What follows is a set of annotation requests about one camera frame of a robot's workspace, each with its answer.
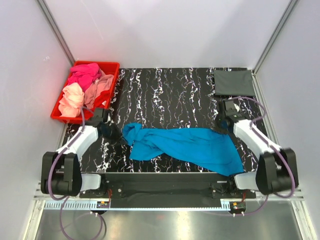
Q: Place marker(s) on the red t shirt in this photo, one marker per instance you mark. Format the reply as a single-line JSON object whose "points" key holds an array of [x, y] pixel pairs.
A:
{"points": [[103, 100]]}

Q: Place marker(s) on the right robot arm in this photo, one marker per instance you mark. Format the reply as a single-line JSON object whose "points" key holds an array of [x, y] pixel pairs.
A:
{"points": [[276, 172]]}

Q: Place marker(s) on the folded dark grey t shirt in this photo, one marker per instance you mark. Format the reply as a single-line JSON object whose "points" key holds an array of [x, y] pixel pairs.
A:
{"points": [[234, 83]]}

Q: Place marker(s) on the dusty pink t shirt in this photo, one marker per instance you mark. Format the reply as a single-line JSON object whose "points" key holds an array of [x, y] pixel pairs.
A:
{"points": [[96, 88]]}

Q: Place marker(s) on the peach t shirt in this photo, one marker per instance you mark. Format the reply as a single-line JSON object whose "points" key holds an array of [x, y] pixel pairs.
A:
{"points": [[72, 101]]}

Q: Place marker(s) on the blue t shirt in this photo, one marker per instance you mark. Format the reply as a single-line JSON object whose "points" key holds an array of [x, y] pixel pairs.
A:
{"points": [[201, 146]]}

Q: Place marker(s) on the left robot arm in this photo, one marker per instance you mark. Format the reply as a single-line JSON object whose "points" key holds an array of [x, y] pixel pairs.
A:
{"points": [[61, 174]]}

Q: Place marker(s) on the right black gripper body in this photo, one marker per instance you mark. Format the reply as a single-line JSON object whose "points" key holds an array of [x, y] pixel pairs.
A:
{"points": [[219, 124]]}

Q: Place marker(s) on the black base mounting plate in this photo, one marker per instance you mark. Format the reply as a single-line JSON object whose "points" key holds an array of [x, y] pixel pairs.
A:
{"points": [[166, 190]]}

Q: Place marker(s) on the hot pink t shirt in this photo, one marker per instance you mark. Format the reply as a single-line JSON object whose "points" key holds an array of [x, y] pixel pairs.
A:
{"points": [[84, 75]]}

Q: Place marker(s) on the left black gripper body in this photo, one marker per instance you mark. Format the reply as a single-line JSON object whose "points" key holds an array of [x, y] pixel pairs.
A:
{"points": [[112, 134]]}

